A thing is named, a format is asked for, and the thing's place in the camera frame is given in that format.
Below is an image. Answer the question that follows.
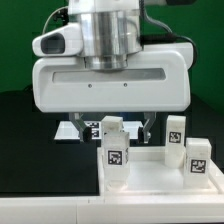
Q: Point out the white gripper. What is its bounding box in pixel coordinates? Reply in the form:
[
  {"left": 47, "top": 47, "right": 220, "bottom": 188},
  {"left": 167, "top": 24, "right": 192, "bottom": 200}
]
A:
[{"left": 32, "top": 44, "right": 192, "bottom": 143}]

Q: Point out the white square tabletop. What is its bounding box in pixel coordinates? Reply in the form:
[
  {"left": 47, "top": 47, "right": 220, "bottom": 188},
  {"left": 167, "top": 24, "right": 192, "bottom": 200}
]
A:
[{"left": 97, "top": 147, "right": 224, "bottom": 196}]

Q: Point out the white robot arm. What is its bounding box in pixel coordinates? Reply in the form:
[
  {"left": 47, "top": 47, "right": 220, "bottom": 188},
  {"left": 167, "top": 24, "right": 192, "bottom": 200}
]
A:
[{"left": 32, "top": 0, "right": 197, "bottom": 142}]

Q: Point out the white front fence bar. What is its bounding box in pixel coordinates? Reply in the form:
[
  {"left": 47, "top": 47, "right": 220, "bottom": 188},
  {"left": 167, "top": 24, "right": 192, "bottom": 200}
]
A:
[{"left": 0, "top": 194, "right": 224, "bottom": 224}]

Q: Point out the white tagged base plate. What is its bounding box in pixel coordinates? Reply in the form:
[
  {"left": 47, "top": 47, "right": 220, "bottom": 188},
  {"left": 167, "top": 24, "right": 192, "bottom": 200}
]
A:
[{"left": 54, "top": 121, "right": 143, "bottom": 140}]

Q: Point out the braided grey wrist cable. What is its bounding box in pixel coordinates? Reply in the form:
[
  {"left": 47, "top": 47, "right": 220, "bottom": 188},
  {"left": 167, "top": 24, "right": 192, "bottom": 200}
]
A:
[{"left": 139, "top": 0, "right": 198, "bottom": 68}]

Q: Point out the grey camera cable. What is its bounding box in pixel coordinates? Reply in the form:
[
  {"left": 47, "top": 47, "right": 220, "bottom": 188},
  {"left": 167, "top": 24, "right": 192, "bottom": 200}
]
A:
[{"left": 41, "top": 8, "right": 64, "bottom": 38}]

